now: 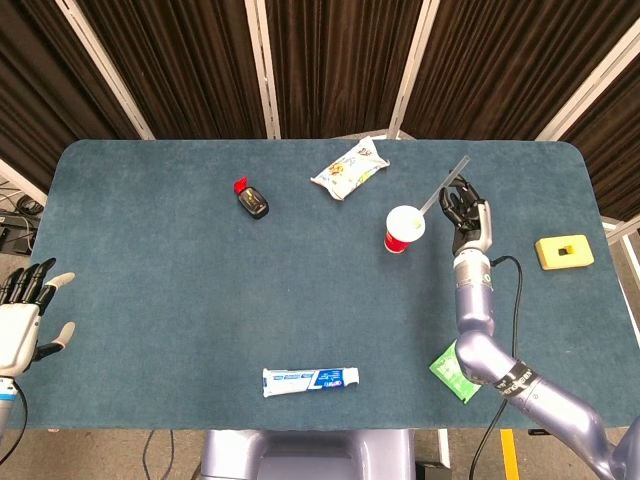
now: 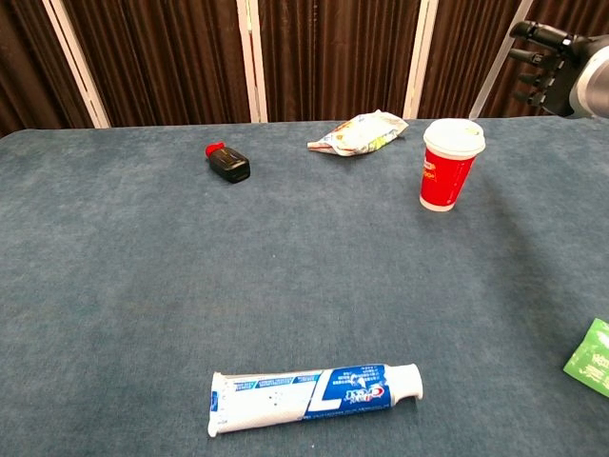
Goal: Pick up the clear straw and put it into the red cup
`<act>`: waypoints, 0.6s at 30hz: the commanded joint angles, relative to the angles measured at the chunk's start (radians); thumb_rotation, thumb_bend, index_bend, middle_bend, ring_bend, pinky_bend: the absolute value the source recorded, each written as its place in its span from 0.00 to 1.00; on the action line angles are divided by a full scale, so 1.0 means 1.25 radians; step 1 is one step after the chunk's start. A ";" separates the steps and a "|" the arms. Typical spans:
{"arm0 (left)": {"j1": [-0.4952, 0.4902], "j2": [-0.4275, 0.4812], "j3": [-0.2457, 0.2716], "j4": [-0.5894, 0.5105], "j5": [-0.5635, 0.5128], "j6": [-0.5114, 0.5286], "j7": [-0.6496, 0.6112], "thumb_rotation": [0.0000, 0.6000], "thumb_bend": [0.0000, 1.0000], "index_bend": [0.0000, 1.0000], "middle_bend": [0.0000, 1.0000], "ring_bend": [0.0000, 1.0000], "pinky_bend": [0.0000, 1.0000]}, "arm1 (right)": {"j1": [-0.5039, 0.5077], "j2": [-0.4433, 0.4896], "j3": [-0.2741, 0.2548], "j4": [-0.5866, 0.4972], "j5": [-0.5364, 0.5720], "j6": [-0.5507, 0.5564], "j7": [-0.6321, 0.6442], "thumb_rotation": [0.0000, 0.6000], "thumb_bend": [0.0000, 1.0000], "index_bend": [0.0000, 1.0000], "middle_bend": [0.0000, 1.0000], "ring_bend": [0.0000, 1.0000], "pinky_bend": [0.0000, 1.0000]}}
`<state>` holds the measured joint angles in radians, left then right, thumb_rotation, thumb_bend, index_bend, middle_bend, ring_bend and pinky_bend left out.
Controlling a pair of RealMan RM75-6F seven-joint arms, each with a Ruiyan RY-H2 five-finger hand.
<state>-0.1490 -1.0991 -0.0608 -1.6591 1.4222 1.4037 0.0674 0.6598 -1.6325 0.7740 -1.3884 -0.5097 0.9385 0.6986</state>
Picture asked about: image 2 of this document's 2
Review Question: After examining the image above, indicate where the brown screen panel white frame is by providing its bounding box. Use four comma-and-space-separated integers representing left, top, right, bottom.
246, 0, 432, 123
408, 0, 609, 119
50, 0, 262, 129
0, 0, 105, 139

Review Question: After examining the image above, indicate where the transparent plastic straw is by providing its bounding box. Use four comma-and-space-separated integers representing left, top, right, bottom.
468, 0, 535, 121

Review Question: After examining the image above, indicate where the green printed packet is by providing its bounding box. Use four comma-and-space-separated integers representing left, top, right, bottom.
562, 317, 609, 399

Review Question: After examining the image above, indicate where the red paper cup white lid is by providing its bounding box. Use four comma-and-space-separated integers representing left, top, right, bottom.
419, 118, 487, 213

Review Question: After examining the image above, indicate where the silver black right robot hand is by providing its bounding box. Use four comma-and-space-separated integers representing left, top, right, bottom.
507, 20, 592, 118

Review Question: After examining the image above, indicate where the white blue toothpaste tube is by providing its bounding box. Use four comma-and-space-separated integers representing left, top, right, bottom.
206, 363, 424, 438

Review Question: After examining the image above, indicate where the black bottle red cap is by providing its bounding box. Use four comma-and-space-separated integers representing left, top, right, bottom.
205, 141, 251, 185

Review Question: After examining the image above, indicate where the crumpled white snack bag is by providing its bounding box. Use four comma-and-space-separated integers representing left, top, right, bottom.
306, 109, 410, 157

